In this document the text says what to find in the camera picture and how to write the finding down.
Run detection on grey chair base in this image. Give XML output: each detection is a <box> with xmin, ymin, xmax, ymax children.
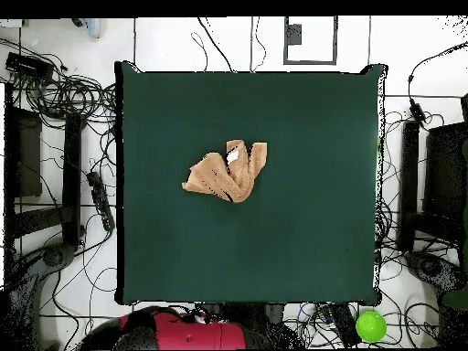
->
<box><xmin>403</xmin><ymin>250</ymin><xmax>467</xmax><ymax>293</ymax></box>
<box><xmin>5</xmin><ymin>242</ymin><xmax>78</xmax><ymax>351</ymax></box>

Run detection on dark green tablecloth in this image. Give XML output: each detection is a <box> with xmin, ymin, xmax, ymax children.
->
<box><xmin>113</xmin><ymin>60</ymin><xmax>388</xmax><ymax>306</ymax></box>

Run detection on small grey square plate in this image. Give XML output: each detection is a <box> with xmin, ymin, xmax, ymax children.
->
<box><xmin>286</xmin><ymin>23</ymin><xmax>303</xmax><ymax>46</ymax></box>

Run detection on bright green ball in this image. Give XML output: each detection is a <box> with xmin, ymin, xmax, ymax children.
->
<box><xmin>355</xmin><ymin>310</ymin><xmax>388</xmax><ymax>344</ymax></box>

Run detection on black adapter cable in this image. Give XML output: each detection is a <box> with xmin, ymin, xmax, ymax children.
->
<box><xmin>407</xmin><ymin>41</ymin><xmax>468</xmax><ymax>101</ymax></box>

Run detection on black power adapter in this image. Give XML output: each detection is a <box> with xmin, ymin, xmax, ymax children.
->
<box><xmin>408</xmin><ymin>97</ymin><xmax>428</xmax><ymax>127</ymax></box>

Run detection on thick black cable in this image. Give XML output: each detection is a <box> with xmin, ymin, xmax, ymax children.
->
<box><xmin>197</xmin><ymin>16</ymin><xmax>235</xmax><ymax>73</ymax></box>

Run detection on flat black box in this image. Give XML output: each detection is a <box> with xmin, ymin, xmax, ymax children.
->
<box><xmin>5</xmin><ymin>51</ymin><xmax>55</xmax><ymax>80</ymax></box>

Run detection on black stand frame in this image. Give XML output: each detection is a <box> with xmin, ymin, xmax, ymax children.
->
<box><xmin>3</xmin><ymin>81</ymin><xmax>87</xmax><ymax>250</ymax></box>
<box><xmin>397</xmin><ymin>92</ymin><xmax>468</xmax><ymax>257</ymax></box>

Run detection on tangle of black cables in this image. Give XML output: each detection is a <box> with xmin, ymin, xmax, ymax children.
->
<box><xmin>0</xmin><ymin>36</ymin><xmax>118</xmax><ymax>127</ymax></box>

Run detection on tan terry towel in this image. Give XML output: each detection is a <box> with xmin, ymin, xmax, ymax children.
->
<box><xmin>181</xmin><ymin>139</ymin><xmax>269</xmax><ymax>204</ymax></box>

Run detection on long black box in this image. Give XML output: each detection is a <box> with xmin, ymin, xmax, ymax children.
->
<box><xmin>328</xmin><ymin>303</ymin><xmax>363</xmax><ymax>348</ymax></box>

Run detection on black power strip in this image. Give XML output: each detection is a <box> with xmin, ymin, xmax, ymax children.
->
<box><xmin>86</xmin><ymin>170</ymin><xmax>116</xmax><ymax>233</ymax></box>

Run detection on thin black looped cable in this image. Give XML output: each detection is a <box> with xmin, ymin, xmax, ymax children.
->
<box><xmin>190</xmin><ymin>31</ymin><xmax>209</xmax><ymax>73</ymax></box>

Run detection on pale blue white object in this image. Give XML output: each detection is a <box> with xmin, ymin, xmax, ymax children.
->
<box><xmin>84</xmin><ymin>17</ymin><xmax>102</xmax><ymax>39</ymax></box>

